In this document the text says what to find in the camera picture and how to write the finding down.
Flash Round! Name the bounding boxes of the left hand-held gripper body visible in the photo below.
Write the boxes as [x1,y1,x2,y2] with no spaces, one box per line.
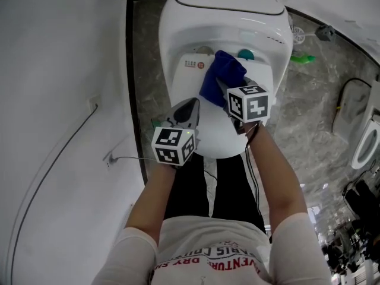
[150,111,201,168]

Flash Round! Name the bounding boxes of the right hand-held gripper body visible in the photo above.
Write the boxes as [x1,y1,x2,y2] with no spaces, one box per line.
[226,81,270,136]

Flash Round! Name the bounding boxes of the blue cloth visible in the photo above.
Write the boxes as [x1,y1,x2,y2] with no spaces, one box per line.
[198,49,248,108]

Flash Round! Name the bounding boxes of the white toilet lid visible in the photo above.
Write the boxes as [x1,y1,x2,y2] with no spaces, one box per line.
[169,51,274,160]

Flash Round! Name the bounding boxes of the person's left forearm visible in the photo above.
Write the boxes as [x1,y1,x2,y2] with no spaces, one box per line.
[124,158,181,240]

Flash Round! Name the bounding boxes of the person's right forearm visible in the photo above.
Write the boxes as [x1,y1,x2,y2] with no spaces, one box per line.
[242,121,308,238]

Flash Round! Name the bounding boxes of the white toilet with open seat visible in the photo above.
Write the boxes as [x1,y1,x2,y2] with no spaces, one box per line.
[351,80,380,170]

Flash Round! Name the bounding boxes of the black trousers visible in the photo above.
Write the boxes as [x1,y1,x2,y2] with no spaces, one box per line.
[164,152,268,235]

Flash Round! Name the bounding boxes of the green plastic bottle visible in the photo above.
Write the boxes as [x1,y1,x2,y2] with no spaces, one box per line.
[289,53,318,67]

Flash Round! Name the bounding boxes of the white wheel-shaped brush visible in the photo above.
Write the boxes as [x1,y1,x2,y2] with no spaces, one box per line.
[291,25,316,46]

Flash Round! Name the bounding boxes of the grey cube-shaped object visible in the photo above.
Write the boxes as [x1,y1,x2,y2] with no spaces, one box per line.
[313,24,337,43]

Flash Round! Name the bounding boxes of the white printed shirt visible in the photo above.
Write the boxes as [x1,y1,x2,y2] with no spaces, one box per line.
[91,211,331,285]

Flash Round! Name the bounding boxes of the dark equipment pile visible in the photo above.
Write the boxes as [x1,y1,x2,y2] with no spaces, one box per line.
[325,176,380,276]

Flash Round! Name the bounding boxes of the grey power cable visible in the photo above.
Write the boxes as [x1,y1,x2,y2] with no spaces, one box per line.
[110,155,159,163]

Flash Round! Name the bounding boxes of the wall socket with grey plug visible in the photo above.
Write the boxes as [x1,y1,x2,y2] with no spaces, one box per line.
[102,152,120,170]

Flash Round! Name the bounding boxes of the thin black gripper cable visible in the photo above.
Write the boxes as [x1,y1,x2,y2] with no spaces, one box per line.
[243,122,263,219]

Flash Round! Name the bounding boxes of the black floor cable yellow tie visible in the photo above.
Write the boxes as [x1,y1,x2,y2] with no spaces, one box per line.
[330,78,373,134]

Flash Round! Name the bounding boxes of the black wall cable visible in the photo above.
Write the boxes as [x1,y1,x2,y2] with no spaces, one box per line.
[11,103,99,285]

